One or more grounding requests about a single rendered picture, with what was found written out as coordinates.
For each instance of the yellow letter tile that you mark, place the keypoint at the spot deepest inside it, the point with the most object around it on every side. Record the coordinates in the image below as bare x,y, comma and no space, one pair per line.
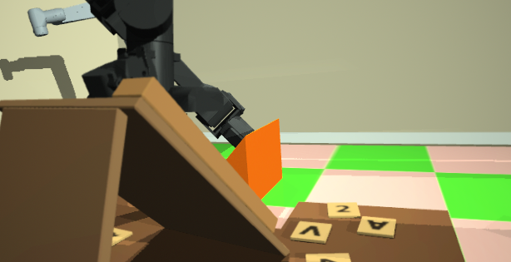
376,226
343,210
311,232
335,257

